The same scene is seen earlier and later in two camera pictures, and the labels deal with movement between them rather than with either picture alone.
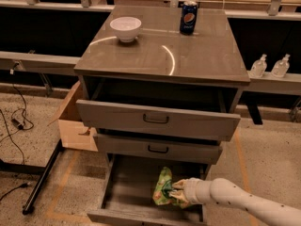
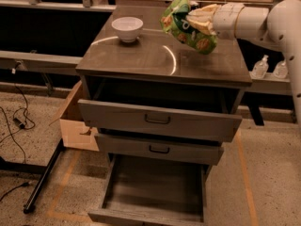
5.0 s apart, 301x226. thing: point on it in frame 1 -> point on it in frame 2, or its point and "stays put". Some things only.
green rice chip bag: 161,194 -> 174,20
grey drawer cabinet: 163,101 stays put
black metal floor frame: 43,170 stays put
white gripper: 191,190 -> 225,20
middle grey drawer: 160,149 stays put
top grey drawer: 158,121 stays put
